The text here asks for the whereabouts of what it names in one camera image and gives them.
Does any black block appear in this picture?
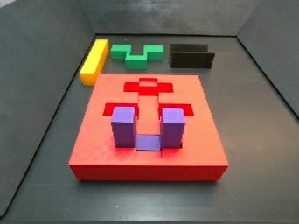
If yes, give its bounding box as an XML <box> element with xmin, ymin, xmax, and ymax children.
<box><xmin>169</xmin><ymin>44</ymin><xmax>214</xmax><ymax>69</ymax></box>

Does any green zigzag block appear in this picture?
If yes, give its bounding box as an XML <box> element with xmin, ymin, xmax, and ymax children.
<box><xmin>110</xmin><ymin>44</ymin><xmax>164</xmax><ymax>70</ymax></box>

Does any yellow long bar block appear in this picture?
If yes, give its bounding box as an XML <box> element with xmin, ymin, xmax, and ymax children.
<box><xmin>78</xmin><ymin>39</ymin><xmax>108</xmax><ymax>86</ymax></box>

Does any purple U-shaped block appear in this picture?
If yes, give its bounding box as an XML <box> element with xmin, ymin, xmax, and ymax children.
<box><xmin>110</xmin><ymin>107</ymin><xmax>185</xmax><ymax>151</ymax></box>

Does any red puzzle board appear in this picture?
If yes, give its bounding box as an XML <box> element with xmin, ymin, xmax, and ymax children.
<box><xmin>69</xmin><ymin>74</ymin><xmax>229</xmax><ymax>181</ymax></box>

